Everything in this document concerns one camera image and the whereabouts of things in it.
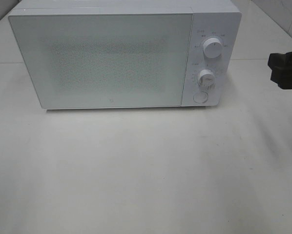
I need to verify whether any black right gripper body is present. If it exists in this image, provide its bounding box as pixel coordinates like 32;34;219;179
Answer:
268;52;292;90

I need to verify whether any white timer knob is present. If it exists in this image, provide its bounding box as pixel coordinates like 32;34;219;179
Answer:
198;69;215;88

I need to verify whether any round white door button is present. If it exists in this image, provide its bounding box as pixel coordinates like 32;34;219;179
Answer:
193;92;208;104

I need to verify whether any white microwave door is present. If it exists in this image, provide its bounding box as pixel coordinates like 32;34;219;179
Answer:
9;14;192;109

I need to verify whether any upper white control knob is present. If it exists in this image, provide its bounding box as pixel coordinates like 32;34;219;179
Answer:
202;37;223;59

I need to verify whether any white microwave oven body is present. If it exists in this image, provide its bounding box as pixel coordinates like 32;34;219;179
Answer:
8;0;242;109

